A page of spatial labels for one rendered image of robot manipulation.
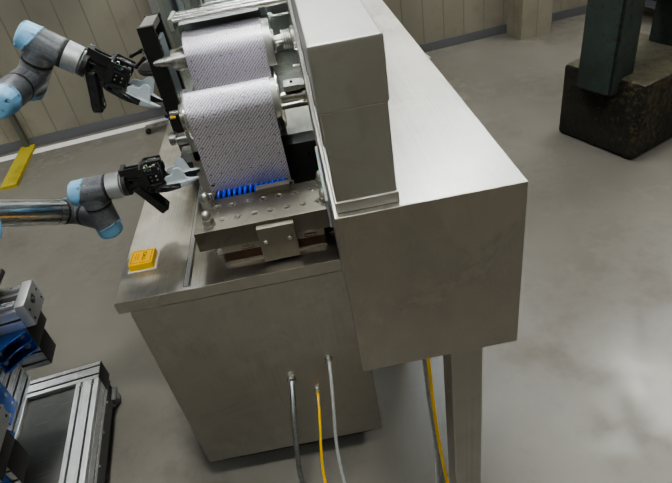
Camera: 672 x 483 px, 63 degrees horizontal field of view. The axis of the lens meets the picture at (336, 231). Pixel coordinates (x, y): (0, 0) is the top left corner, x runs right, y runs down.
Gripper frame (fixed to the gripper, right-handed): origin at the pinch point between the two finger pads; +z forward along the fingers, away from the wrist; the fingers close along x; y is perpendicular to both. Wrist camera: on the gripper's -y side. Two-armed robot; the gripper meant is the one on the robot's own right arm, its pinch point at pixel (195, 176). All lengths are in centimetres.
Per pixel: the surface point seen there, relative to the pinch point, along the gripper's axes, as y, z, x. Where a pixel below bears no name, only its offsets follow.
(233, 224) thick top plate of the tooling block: -6.1, 9.9, -19.2
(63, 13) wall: -11, -137, 328
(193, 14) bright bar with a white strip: 36.3, 7.9, 30.0
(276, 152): 2.8, 24.2, -0.7
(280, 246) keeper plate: -13.9, 20.9, -22.4
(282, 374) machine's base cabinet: -60, 11, -26
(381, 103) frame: 48, 43, -83
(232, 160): 3.0, 11.6, -0.7
